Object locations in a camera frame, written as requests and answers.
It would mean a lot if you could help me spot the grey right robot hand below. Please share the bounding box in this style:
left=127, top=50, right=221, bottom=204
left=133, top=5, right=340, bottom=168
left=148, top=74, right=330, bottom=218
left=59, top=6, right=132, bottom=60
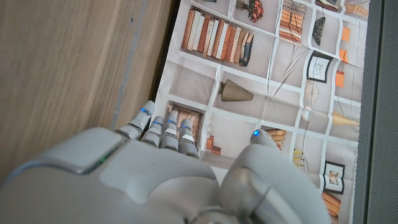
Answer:
left=0, top=100, right=332, bottom=224

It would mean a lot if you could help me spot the printed bookshelf backdrop cloth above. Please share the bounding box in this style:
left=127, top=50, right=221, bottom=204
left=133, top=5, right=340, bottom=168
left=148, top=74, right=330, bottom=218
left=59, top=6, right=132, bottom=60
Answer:
left=154, top=0, right=371, bottom=224

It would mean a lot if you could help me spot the grey perforated wall panel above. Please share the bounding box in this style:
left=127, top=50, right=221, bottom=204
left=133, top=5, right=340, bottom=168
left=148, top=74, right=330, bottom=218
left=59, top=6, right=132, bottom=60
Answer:
left=353, top=0, right=398, bottom=224

